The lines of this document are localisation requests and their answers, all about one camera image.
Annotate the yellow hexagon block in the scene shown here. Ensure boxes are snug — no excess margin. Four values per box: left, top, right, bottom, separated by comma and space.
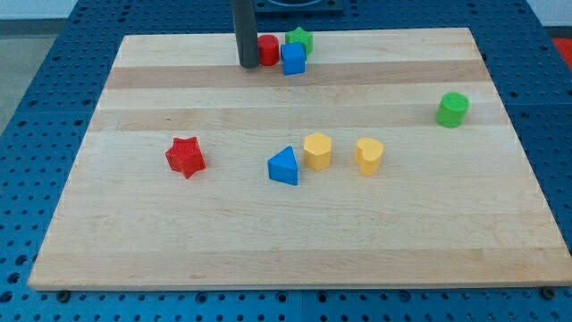
303, 132, 332, 171

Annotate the red star block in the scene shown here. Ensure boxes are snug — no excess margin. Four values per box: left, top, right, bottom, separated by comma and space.
165, 137, 206, 179

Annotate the blue triangle block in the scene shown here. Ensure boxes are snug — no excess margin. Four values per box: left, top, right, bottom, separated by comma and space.
267, 146, 299, 186

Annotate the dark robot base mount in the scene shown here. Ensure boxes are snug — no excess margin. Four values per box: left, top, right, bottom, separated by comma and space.
254, 0, 344, 13

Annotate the red cylinder block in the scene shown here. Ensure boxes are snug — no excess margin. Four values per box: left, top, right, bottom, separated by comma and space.
257, 34, 280, 66

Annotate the green star block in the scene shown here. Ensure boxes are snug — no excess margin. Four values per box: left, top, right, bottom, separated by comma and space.
285, 27, 314, 56

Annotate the green cylinder block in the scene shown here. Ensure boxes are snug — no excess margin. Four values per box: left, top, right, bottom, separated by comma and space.
435, 92, 470, 128

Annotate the yellow heart block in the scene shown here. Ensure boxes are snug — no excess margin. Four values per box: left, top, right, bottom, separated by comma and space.
355, 137, 384, 176

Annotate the blue cube block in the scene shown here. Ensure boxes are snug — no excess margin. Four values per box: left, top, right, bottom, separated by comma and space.
281, 42, 306, 75

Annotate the wooden board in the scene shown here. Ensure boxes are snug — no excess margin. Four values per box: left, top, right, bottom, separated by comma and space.
29, 28, 571, 291

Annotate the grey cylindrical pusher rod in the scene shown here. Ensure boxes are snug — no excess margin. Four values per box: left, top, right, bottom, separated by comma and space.
231, 0, 259, 69

